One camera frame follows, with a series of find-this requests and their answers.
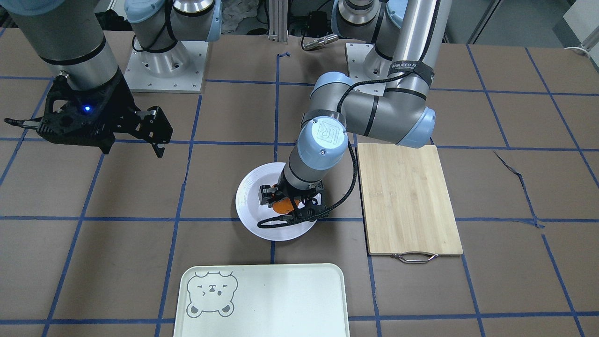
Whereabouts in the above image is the aluminium frame post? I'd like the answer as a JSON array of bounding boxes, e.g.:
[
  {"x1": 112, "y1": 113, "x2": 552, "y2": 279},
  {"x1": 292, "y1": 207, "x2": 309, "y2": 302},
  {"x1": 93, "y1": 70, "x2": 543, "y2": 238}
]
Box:
[{"x1": 268, "y1": 0, "x2": 289, "y2": 44}]

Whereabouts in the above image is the cream bear tray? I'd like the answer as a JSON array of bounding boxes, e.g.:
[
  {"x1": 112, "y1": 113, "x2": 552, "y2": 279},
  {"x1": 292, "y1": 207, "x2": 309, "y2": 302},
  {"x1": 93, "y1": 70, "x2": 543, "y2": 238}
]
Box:
[{"x1": 174, "y1": 263, "x2": 350, "y2": 337}]

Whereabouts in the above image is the bamboo cutting board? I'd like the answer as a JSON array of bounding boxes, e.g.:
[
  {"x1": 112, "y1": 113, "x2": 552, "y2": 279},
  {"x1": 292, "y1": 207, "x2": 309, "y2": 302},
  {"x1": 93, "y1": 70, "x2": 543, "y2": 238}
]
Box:
[{"x1": 357, "y1": 143, "x2": 463, "y2": 262}]

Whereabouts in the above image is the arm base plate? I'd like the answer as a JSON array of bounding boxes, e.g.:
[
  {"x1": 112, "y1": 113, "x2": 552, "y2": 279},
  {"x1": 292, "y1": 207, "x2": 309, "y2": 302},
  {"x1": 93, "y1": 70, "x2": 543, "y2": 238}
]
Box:
[
  {"x1": 123, "y1": 41, "x2": 209, "y2": 94},
  {"x1": 346, "y1": 43, "x2": 392, "y2": 82}
]

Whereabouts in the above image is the white round plate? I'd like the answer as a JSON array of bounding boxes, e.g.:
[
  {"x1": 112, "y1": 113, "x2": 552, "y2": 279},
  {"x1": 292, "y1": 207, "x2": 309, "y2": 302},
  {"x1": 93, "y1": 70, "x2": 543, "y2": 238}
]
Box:
[{"x1": 235, "y1": 162, "x2": 316, "y2": 241}]

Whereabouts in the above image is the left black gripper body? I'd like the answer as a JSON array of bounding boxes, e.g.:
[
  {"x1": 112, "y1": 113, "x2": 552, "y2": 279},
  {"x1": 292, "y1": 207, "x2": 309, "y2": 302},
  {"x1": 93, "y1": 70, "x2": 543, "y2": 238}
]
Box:
[{"x1": 259, "y1": 182, "x2": 327, "y2": 224}]

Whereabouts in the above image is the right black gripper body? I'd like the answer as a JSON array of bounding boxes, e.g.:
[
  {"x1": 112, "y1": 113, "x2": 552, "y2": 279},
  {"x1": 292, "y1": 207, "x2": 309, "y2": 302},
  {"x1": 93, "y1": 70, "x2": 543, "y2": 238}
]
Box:
[{"x1": 5, "y1": 71, "x2": 173, "y2": 154}]

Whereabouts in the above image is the orange fruit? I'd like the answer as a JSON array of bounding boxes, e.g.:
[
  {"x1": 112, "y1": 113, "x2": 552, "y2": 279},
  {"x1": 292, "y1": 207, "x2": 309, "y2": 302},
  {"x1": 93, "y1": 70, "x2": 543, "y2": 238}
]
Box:
[{"x1": 272, "y1": 198, "x2": 300, "y2": 215}]

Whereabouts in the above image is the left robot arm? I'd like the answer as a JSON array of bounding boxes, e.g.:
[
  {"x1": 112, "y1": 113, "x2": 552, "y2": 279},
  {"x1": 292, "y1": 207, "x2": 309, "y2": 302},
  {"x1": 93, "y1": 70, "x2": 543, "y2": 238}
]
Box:
[{"x1": 257, "y1": 0, "x2": 452, "y2": 229}]

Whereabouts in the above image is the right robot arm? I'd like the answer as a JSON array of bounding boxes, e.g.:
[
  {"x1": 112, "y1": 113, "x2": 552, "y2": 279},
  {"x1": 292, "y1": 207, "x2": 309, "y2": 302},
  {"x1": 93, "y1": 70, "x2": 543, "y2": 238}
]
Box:
[{"x1": 1, "y1": 0, "x2": 173, "y2": 158}]

